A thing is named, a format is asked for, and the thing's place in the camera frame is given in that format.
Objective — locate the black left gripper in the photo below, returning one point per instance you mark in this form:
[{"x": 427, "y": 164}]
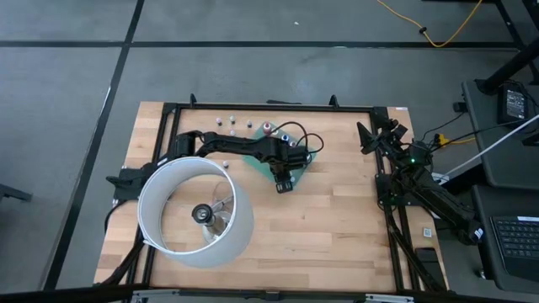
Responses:
[{"x": 288, "y": 157}]

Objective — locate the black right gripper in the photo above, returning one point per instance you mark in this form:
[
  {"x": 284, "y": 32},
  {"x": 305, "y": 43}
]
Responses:
[{"x": 389, "y": 145}]

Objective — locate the large blue coloring bottle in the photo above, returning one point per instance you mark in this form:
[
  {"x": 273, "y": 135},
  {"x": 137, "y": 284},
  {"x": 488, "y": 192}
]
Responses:
[{"x": 285, "y": 138}]

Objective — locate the large yellow coloring bottle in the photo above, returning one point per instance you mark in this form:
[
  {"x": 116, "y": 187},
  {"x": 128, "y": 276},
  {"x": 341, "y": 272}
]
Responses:
[{"x": 275, "y": 132}]

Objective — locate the large red coloring bottle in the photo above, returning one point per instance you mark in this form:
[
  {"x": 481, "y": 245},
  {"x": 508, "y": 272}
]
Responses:
[{"x": 267, "y": 127}]

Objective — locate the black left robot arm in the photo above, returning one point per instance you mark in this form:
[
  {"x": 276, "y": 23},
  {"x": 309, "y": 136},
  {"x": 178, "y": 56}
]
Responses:
[{"x": 236, "y": 145}]

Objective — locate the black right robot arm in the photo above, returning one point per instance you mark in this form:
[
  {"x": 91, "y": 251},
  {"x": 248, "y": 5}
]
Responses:
[{"x": 442, "y": 202}]

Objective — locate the green translucent plastic tray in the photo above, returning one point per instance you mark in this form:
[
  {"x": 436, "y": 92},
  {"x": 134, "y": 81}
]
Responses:
[{"x": 263, "y": 168}]

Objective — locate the white lamp shade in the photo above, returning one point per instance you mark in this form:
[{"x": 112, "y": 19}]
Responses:
[{"x": 238, "y": 235}]

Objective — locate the black floor outlet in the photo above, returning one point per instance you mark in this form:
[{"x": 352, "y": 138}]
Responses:
[{"x": 459, "y": 107}]

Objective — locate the black desk support beam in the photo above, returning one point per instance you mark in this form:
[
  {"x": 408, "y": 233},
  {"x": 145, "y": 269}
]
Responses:
[{"x": 463, "y": 180}]

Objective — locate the small white tag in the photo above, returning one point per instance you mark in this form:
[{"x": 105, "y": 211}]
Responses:
[{"x": 427, "y": 233}]

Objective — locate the black desk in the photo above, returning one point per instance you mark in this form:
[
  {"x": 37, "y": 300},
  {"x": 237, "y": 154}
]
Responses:
[
  {"x": 505, "y": 168},
  {"x": 484, "y": 252}
]

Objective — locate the black flat rounded device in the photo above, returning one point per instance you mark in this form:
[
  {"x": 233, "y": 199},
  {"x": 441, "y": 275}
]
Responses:
[{"x": 427, "y": 256}]

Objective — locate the black power adapter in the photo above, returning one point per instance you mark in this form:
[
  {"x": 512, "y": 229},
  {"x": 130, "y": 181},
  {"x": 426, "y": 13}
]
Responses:
[{"x": 514, "y": 104}]

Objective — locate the thick black desk leg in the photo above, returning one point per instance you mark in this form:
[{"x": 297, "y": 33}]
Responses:
[{"x": 505, "y": 69}]

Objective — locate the grey desk caster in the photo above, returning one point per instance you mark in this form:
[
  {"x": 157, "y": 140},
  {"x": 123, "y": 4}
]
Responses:
[{"x": 481, "y": 274}]

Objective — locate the thin black stand leg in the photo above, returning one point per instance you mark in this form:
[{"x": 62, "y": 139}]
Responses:
[{"x": 510, "y": 23}]

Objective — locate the black keyboard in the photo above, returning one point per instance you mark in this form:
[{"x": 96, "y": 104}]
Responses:
[{"x": 520, "y": 244}]

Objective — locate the black rig crossbar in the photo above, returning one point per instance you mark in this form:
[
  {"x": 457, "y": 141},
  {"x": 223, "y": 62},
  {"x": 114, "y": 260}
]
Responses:
[{"x": 63, "y": 296}]

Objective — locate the grey chair base leg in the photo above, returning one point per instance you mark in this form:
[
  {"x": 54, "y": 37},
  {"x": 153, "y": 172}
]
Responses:
[{"x": 12, "y": 192}]

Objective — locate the black frame clamp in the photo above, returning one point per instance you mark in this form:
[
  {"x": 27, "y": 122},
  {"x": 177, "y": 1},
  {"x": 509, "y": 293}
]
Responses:
[
  {"x": 333, "y": 101},
  {"x": 193, "y": 100}
]

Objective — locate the black aluminium table frame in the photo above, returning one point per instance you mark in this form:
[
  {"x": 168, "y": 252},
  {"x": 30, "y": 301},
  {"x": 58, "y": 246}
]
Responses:
[{"x": 252, "y": 106}]

